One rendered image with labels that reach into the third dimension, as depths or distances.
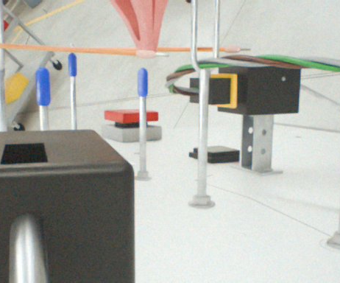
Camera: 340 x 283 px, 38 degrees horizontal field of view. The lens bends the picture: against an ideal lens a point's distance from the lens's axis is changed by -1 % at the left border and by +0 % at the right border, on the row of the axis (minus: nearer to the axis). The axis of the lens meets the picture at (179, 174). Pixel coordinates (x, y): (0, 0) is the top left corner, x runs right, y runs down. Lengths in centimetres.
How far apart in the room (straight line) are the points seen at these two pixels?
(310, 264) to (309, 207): 10
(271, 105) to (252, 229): 16
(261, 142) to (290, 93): 5
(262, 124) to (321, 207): 12
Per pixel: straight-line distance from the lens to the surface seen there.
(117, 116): 60
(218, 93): 38
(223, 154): 47
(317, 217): 31
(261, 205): 32
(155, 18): 39
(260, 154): 43
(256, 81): 40
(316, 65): 26
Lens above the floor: 137
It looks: 35 degrees down
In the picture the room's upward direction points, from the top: 47 degrees counter-clockwise
